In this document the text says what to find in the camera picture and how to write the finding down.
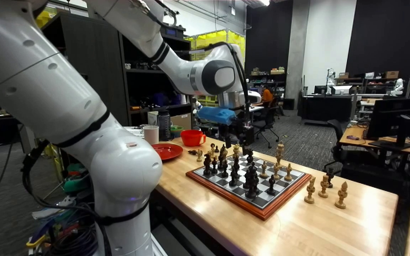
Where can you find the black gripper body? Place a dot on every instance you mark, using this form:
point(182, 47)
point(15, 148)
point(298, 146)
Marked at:
point(237, 133)

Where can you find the black chess piece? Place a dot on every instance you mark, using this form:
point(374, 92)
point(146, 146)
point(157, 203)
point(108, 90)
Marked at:
point(331, 174)

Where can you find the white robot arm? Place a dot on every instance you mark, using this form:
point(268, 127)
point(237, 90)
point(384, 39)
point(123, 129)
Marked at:
point(48, 94)

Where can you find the tall light chess piece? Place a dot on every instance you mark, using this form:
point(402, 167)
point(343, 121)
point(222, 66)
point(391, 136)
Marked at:
point(280, 153)

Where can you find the wooden framed chess board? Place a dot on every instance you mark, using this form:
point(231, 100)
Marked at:
point(251, 183)

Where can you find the light wooden chess piece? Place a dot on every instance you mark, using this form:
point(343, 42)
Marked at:
point(311, 190)
point(324, 187)
point(343, 195)

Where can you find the red plastic cup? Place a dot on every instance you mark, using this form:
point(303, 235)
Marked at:
point(193, 137)

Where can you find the red plate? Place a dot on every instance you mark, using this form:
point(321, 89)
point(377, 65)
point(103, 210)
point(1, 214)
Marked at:
point(169, 151)

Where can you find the dark water bottle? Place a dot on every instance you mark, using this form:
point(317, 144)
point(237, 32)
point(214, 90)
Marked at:
point(165, 123)

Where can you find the white paper cup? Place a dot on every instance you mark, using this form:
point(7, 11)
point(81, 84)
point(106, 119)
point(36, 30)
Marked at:
point(152, 134)

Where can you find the black storage shelf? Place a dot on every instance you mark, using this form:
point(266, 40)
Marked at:
point(122, 76)

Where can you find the black computer monitor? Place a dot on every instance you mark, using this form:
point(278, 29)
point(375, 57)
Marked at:
point(387, 117)

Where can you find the black office chair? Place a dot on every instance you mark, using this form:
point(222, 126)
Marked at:
point(360, 166)

